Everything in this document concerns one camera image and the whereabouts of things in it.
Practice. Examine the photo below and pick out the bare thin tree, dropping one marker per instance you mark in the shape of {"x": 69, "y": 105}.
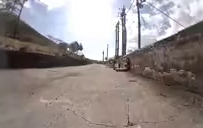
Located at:
{"x": 18, "y": 13}

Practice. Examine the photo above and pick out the dry grass slope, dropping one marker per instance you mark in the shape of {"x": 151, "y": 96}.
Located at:
{"x": 22, "y": 43}

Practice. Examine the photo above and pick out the tall grey concrete wall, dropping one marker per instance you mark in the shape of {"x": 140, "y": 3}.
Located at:
{"x": 169, "y": 56}

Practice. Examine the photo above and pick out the row of utility poles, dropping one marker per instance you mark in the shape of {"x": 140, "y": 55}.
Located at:
{"x": 138, "y": 26}

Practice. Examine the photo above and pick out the pale cracked concrete road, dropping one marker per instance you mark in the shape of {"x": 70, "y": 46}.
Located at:
{"x": 89, "y": 93}

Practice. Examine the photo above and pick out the low dark retaining wall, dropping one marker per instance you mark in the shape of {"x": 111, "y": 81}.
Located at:
{"x": 39, "y": 60}

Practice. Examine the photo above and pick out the cluster of dark trees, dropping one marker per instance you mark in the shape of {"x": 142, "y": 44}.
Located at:
{"x": 75, "y": 46}

